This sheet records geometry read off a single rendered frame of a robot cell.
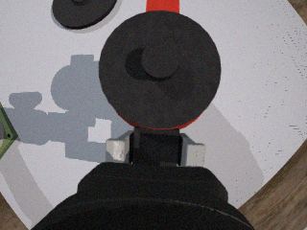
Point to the red kettle with black handle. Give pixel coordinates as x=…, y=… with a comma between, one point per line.
x=158, y=87

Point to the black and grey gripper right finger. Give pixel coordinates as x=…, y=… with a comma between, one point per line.
x=190, y=154

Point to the black round disc with center stud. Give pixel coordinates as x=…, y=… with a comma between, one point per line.
x=81, y=14

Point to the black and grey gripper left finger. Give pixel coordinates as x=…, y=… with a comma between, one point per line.
x=120, y=150

